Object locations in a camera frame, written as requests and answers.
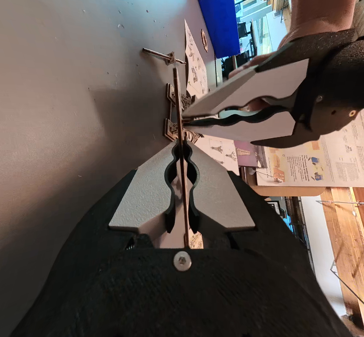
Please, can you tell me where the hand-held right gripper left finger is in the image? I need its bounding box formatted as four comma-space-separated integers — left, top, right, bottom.
108, 141, 180, 235

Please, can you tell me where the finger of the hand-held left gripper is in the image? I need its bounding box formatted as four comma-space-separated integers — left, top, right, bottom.
185, 107, 300, 144
181, 59, 310, 120

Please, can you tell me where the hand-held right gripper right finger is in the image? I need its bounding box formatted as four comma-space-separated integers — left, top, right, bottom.
183, 140, 256, 234

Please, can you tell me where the punched wooden parts sheet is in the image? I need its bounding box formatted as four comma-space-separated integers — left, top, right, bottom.
172, 67, 190, 249

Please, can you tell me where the grey desk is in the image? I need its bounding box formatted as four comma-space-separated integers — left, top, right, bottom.
0, 0, 256, 337

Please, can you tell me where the person's left hand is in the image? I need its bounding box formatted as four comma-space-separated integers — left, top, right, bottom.
227, 0, 362, 79

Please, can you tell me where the purple picture card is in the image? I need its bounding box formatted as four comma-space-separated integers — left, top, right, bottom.
234, 140, 259, 167

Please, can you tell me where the white instruction sheet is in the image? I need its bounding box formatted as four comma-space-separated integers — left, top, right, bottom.
184, 19, 209, 96

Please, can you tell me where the printed colour leaflet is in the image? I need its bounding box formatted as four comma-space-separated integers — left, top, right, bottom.
256, 116, 364, 188

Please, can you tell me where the wooden tower base model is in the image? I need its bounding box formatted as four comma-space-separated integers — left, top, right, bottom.
163, 83, 204, 144

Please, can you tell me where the blue box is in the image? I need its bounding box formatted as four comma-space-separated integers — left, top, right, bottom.
194, 0, 242, 59

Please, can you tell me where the wooden rod with square piece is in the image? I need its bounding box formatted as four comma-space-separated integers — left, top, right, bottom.
142, 47, 187, 66

